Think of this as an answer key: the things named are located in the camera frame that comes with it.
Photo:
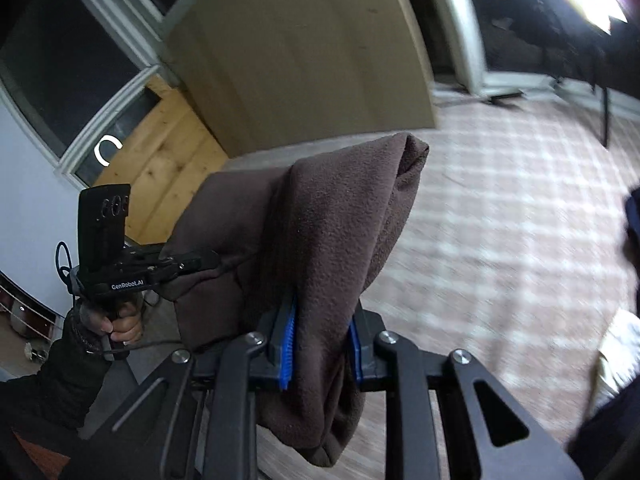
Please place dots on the white garment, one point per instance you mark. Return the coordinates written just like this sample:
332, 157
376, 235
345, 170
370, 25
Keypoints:
617, 362

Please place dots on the person's left hand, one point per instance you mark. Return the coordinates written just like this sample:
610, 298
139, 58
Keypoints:
127, 326

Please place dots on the white door frame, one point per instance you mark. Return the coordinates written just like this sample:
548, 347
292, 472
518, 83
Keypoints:
465, 43

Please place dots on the brown fleece garment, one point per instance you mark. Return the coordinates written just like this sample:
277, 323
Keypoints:
313, 236

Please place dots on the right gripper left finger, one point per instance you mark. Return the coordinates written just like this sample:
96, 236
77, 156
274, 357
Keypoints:
194, 417

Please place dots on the light wooden headboard panel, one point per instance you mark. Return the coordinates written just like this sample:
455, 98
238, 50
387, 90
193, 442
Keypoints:
270, 73

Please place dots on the pine wood board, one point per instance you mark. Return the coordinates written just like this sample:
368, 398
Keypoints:
165, 160

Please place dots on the plaid bed sheet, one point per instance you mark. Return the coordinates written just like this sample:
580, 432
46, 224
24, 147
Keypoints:
514, 247

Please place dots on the navy blue garment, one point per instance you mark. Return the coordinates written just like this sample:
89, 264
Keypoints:
606, 446

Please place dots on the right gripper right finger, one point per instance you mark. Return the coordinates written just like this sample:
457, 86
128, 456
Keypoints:
447, 416

